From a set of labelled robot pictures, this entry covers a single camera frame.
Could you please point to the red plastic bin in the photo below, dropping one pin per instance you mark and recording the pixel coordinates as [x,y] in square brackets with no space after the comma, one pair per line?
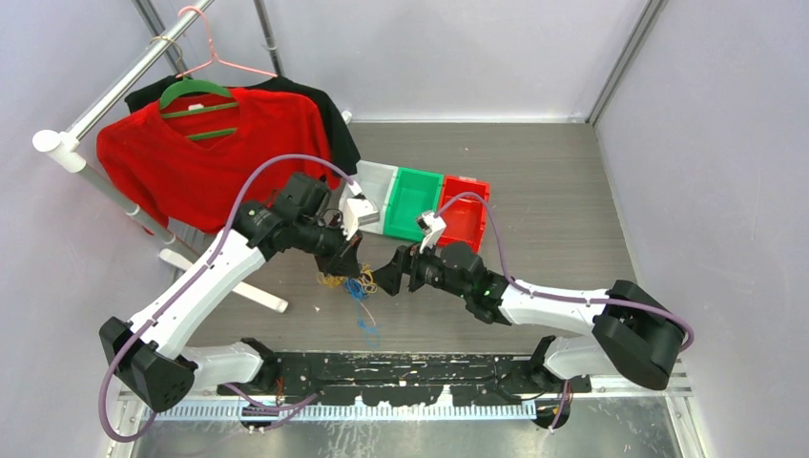
[466,218]

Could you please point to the green clothes hanger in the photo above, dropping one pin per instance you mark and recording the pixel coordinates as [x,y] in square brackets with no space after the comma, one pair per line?
[186,86]

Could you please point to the black t-shirt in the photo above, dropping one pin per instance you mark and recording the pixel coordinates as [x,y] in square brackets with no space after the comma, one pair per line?
[345,153]

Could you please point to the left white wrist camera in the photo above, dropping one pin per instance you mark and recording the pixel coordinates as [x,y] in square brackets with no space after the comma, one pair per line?
[357,211]

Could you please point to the red t-shirt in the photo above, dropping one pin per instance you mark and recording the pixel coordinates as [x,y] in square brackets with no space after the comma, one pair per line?
[288,124]

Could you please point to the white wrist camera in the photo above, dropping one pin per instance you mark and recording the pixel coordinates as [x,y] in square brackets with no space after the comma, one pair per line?
[432,227]
[357,211]

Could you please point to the pink wire hanger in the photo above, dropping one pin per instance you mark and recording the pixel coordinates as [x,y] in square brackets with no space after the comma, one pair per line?
[214,58]

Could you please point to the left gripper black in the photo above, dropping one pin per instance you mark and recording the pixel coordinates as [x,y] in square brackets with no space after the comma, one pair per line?
[343,261]

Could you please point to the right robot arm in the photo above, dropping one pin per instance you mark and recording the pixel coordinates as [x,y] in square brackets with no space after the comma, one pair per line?
[621,330]

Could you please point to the white plastic bin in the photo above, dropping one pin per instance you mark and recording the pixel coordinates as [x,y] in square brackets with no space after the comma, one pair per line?
[377,182]

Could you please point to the white slotted cable duct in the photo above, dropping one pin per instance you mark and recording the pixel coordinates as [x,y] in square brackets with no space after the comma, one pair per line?
[240,411]

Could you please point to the white clothes rack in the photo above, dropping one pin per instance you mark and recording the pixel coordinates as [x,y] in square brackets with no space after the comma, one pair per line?
[156,175]

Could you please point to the green plastic bin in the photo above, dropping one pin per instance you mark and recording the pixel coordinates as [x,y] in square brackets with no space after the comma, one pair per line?
[414,192]

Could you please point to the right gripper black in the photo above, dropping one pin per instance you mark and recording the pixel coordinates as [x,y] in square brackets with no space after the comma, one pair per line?
[389,276]

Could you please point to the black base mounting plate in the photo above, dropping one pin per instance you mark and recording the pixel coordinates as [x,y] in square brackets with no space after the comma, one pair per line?
[401,379]

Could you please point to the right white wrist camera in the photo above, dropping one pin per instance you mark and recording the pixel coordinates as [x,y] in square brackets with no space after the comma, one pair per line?
[432,227]

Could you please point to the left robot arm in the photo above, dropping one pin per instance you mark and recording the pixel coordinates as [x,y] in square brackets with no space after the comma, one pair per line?
[150,353]

